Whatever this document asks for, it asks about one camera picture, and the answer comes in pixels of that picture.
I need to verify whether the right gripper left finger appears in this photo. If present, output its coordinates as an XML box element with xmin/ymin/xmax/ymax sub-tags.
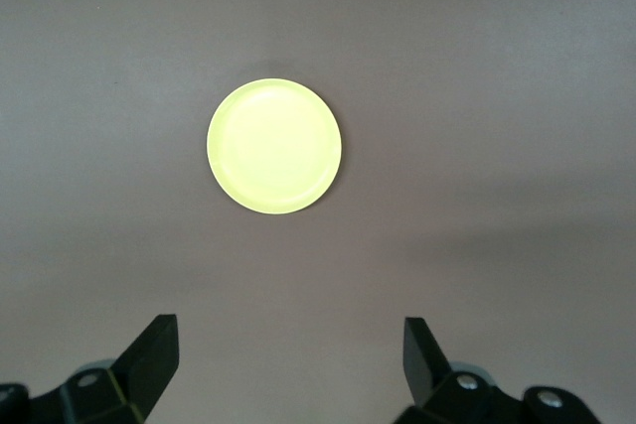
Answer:
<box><xmin>0</xmin><ymin>313</ymin><xmax>179</xmax><ymax>424</ymax></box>

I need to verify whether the yellow round plate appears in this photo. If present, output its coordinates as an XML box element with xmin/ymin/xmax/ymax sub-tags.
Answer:
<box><xmin>206</xmin><ymin>77</ymin><xmax>343</xmax><ymax>215</ymax></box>

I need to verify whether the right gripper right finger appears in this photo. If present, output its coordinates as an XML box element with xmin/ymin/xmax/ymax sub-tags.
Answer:
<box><xmin>395</xmin><ymin>317</ymin><xmax>602</xmax><ymax>424</ymax></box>

